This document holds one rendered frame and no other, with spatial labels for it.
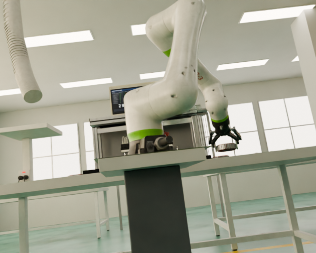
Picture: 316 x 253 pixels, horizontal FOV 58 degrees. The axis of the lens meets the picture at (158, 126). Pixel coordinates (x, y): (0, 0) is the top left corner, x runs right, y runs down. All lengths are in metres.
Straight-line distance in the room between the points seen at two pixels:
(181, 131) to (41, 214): 7.09
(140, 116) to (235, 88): 7.91
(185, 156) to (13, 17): 2.71
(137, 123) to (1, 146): 8.40
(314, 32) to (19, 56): 4.56
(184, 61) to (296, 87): 8.55
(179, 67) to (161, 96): 0.11
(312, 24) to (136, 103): 4.98
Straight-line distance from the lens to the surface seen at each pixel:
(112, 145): 1.94
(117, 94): 1.88
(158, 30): 1.25
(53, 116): 8.84
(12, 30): 3.23
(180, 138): 1.92
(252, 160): 1.46
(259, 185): 8.49
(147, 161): 0.85
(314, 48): 5.56
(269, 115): 8.87
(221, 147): 1.64
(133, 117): 0.98
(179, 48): 1.01
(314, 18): 5.83
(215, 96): 1.39
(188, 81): 0.91
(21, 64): 2.99
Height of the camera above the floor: 0.65
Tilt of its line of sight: 12 degrees up
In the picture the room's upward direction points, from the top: 7 degrees counter-clockwise
